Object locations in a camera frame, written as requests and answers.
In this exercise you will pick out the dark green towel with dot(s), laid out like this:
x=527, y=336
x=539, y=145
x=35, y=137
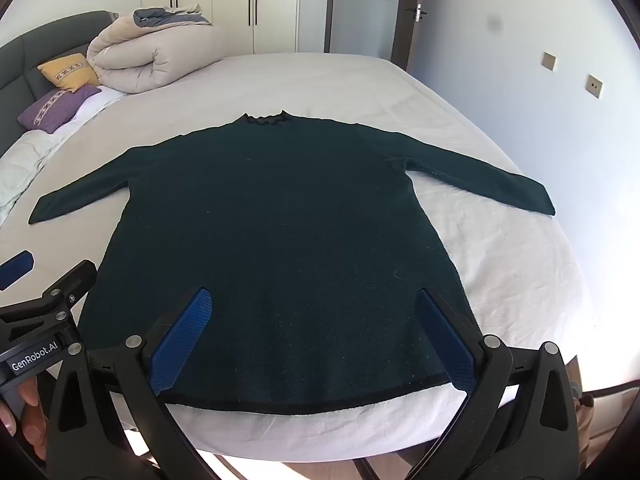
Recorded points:
x=280, y=235

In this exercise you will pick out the brown door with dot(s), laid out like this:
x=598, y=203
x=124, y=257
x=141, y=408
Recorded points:
x=406, y=35

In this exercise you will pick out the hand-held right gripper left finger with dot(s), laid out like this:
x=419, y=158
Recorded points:
x=182, y=340

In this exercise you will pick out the bronze wall switch plate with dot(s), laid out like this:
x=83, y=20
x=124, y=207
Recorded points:
x=549, y=61

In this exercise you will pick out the purple patterned pillow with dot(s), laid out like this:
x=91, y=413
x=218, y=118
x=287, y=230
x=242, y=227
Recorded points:
x=50, y=107

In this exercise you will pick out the person's left hand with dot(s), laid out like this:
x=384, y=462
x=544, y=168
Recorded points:
x=32, y=422

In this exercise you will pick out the white pillow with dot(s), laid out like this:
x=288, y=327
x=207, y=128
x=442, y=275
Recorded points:
x=102, y=100

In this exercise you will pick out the bronze wall socket plate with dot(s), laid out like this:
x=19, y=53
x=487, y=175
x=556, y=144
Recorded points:
x=594, y=86

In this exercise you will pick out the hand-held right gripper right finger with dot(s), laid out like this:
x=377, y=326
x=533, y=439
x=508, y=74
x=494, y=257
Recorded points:
x=445, y=340

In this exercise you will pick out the pale crumpled blanket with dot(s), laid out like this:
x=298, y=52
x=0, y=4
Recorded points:
x=22, y=165

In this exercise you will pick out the cream wardrobe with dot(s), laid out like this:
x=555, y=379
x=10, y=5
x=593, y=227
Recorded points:
x=235, y=10

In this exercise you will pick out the yellow patterned pillow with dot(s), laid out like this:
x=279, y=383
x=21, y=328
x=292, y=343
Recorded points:
x=67, y=72

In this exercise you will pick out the bed with white sheet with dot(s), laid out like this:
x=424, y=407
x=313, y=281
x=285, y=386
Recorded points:
x=325, y=85

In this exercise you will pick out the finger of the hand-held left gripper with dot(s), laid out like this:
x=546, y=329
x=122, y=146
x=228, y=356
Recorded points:
x=15, y=269
x=75, y=280

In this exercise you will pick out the folded beige duvet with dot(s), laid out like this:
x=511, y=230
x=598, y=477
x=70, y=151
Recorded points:
x=150, y=55

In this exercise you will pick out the grey padded headboard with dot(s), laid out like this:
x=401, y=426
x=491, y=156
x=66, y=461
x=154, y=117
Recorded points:
x=20, y=60

